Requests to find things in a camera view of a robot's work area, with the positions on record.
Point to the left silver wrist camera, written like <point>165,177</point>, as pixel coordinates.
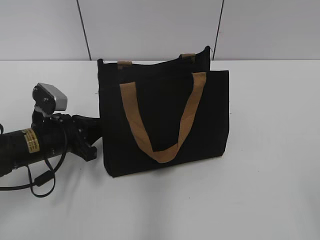
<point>48,99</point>

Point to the black tote bag tan handles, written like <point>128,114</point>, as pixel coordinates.
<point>159,115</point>

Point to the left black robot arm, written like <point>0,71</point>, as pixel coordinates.
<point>50,137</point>

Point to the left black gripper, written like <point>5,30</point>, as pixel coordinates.
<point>77,128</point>

